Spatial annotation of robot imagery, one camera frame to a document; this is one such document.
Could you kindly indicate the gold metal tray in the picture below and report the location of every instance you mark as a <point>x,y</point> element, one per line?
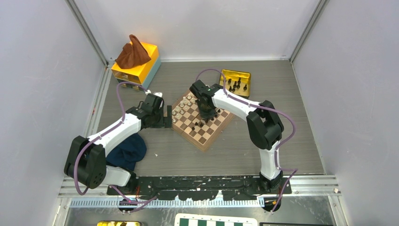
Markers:
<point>237,82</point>

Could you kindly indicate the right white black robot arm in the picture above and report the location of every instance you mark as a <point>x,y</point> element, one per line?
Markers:
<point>263,123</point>

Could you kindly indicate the black chess piece cluster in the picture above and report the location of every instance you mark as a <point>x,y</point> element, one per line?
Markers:
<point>198,121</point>

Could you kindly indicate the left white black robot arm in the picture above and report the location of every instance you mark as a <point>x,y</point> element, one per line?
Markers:
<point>86,162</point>

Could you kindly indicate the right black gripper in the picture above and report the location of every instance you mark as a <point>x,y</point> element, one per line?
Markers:
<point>206,116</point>

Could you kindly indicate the white chess piece row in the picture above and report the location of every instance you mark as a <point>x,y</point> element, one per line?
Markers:
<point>186,110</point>

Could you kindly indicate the green white chess mat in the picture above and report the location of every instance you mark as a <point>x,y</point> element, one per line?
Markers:
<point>184,219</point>

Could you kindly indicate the brown cloth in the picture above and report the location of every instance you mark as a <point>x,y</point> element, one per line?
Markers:
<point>133,54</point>

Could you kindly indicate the wooden chess board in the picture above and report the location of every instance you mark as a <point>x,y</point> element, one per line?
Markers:
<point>200,137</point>

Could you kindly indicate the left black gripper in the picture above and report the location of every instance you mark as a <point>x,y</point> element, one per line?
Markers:
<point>164,121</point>

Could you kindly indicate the dark blue cloth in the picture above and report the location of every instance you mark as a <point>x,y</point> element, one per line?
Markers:
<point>126,154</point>

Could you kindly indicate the black mounting base plate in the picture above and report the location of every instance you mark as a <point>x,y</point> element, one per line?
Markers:
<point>201,188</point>

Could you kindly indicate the gold tin at bottom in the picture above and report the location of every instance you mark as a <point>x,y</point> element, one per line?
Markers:
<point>119,223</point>

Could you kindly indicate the yellow storage box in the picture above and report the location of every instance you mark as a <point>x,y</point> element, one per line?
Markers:
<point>142,74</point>

